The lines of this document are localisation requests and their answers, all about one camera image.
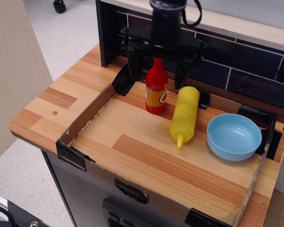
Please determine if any black metal base with screw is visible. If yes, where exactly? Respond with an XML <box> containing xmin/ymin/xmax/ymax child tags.
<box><xmin>0</xmin><ymin>201</ymin><xmax>49</xmax><ymax>227</ymax></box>

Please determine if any red hot sauce bottle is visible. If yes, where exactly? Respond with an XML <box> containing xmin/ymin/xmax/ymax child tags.
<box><xmin>145</xmin><ymin>57</ymin><xmax>168</xmax><ymax>114</ymax></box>

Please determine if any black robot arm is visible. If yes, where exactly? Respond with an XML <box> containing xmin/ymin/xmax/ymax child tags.
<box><xmin>121</xmin><ymin>0</ymin><xmax>207</xmax><ymax>89</ymax></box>

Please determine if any yellow mustard squeeze bottle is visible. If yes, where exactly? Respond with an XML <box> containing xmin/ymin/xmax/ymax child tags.
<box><xmin>170</xmin><ymin>86</ymin><xmax>200</xmax><ymax>148</ymax></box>

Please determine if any grey control panel with buttons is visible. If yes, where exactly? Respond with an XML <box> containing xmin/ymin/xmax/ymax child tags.
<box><xmin>102</xmin><ymin>200</ymin><xmax>147</xmax><ymax>227</ymax></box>

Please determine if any black caster wheel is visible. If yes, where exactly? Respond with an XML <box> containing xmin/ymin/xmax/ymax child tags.
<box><xmin>53</xmin><ymin>0</ymin><xmax>66</xmax><ymax>14</ymax></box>

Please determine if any cardboard fence with black tape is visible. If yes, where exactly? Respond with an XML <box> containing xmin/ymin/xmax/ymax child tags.
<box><xmin>56</xmin><ymin>66</ymin><xmax>282</xmax><ymax>227</ymax></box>

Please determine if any dark tile backsplash panel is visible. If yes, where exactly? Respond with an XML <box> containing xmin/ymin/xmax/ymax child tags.
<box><xmin>96</xmin><ymin>0</ymin><xmax>284</xmax><ymax>116</ymax></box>

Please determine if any light wooden board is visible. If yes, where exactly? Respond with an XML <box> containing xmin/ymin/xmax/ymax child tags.
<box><xmin>0</xmin><ymin>0</ymin><xmax>53</xmax><ymax>156</ymax></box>

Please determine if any grey cabinet under table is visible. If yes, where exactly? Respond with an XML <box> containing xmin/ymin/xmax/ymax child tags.
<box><xmin>43</xmin><ymin>152</ymin><xmax>186</xmax><ymax>227</ymax></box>

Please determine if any black cable loop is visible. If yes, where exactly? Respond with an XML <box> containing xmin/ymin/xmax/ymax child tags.
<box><xmin>181</xmin><ymin>0</ymin><xmax>202</xmax><ymax>27</ymax></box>

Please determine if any light blue bowl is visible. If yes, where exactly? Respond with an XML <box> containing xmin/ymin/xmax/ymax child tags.
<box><xmin>207</xmin><ymin>113</ymin><xmax>262</xmax><ymax>161</ymax></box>

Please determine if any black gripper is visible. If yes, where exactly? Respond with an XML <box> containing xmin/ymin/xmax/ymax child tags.
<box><xmin>121</xmin><ymin>10</ymin><xmax>207</xmax><ymax>89</ymax></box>

